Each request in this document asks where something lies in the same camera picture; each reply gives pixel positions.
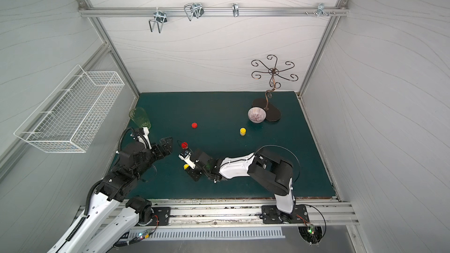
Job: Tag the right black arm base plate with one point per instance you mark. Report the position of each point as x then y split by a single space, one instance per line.
281 215

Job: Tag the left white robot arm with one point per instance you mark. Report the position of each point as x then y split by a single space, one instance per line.
85 235

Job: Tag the wire loop metal hook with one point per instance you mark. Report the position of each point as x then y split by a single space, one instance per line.
194 10

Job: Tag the yellow paint jar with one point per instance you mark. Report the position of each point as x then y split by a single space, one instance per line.
242 131

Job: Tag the bronze scroll jewelry stand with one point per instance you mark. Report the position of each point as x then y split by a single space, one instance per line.
273 114

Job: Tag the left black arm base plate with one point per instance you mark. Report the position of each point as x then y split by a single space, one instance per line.
155 216

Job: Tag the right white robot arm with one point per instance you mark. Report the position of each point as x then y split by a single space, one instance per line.
267 168

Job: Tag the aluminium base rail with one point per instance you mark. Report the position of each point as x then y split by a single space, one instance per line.
185 213

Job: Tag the double prong metal hook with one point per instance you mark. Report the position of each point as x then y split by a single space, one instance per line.
157 23

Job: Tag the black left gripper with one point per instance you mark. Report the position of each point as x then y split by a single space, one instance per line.
160 148

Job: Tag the purple patterned bowl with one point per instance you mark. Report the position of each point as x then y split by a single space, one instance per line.
256 115

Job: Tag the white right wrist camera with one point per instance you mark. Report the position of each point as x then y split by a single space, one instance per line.
186 157

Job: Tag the white vent strip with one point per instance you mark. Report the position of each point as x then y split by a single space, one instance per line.
231 233

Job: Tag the white wire basket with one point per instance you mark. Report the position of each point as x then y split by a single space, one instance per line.
68 119

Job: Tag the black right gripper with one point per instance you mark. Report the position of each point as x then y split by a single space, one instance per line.
197 164

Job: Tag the small metal clip hook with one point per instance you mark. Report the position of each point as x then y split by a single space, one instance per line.
235 10

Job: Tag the aluminium top rail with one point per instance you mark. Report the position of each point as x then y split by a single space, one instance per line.
210 12

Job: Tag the metal bracket hook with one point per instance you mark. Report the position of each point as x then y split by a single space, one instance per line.
320 11

